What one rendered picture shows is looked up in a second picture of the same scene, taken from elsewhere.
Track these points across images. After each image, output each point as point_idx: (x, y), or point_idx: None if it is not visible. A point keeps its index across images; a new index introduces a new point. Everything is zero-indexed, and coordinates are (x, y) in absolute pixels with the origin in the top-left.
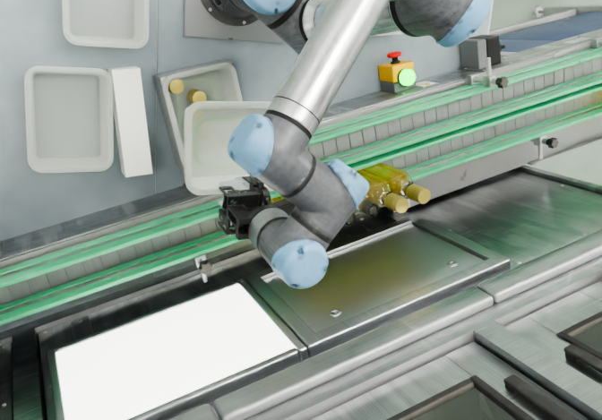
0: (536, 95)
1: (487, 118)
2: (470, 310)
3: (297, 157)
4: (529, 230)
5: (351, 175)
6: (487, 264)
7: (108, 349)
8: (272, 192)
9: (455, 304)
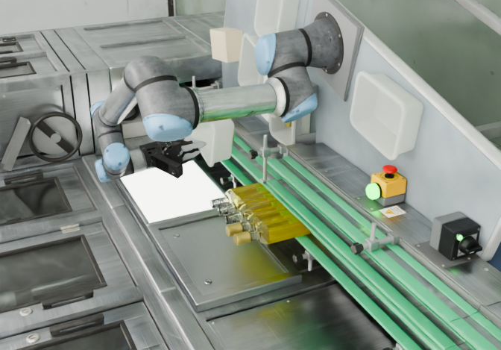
0: (431, 313)
1: (360, 271)
2: (153, 283)
3: (98, 126)
4: (265, 341)
5: (105, 151)
6: (194, 293)
7: (185, 173)
8: (259, 176)
9: (159, 276)
